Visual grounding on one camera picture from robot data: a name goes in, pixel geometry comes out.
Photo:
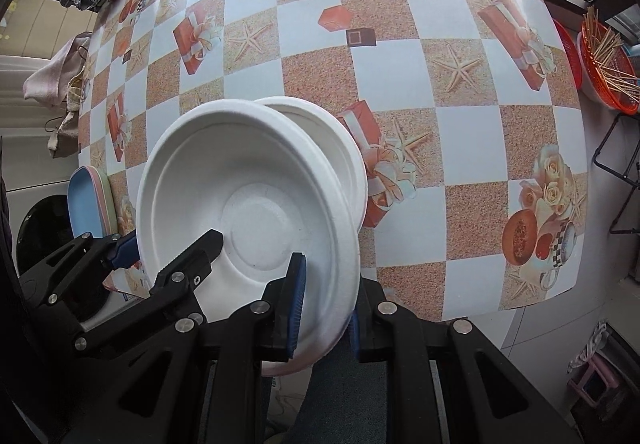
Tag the pale pink cloth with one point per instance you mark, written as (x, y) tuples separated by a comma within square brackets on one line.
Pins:
[(50, 74)]

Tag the pink plastic stool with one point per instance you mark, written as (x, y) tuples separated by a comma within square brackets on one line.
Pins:
[(597, 381)]

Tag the white rag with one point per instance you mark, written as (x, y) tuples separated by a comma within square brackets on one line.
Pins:
[(592, 339)]

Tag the patterned checkered tablecloth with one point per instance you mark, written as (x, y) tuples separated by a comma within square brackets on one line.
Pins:
[(400, 74)]

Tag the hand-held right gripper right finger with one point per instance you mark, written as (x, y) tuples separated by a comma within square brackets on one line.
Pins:
[(380, 334)]

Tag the bundle of wooden skewers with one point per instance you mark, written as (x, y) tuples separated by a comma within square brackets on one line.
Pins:
[(610, 49)]

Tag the pink square plate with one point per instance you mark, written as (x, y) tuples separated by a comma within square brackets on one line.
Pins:
[(109, 206)]

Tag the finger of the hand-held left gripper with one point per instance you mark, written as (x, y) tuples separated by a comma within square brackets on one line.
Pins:
[(192, 256), (125, 249)]

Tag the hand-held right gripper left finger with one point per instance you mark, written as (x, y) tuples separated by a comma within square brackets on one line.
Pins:
[(296, 294)]

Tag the red plastic basket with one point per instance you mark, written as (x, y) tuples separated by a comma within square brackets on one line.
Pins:
[(600, 84), (567, 54)]

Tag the black folding stand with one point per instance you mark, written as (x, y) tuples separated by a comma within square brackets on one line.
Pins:
[(615, 159)]

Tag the beige cloth bag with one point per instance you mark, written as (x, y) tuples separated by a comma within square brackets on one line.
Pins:
[(67, 124)]

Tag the white paper bowl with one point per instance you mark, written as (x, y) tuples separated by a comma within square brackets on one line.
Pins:
[(325, 134), (250, 204)]

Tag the white washing machine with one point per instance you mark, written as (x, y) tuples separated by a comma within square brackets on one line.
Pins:
[(30, 189)]

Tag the blue square plate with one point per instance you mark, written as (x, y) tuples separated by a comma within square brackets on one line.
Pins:
[(85, 204)]

